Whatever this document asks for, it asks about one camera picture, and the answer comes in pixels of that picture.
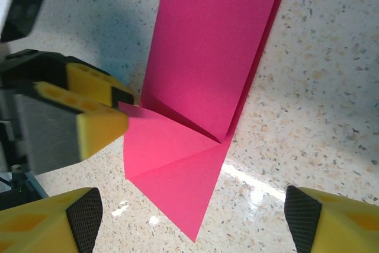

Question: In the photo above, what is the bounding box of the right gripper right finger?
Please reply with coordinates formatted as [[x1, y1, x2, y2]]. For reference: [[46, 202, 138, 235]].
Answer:
[[284, 184, 379, 253]]

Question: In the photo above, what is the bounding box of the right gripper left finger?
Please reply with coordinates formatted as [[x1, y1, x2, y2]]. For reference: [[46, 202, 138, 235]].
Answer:
[[0, 187, 104, 253]]

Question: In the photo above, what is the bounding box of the pink paper sheet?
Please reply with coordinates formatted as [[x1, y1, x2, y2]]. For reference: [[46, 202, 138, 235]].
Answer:
[[123, 0, 288, 244]]

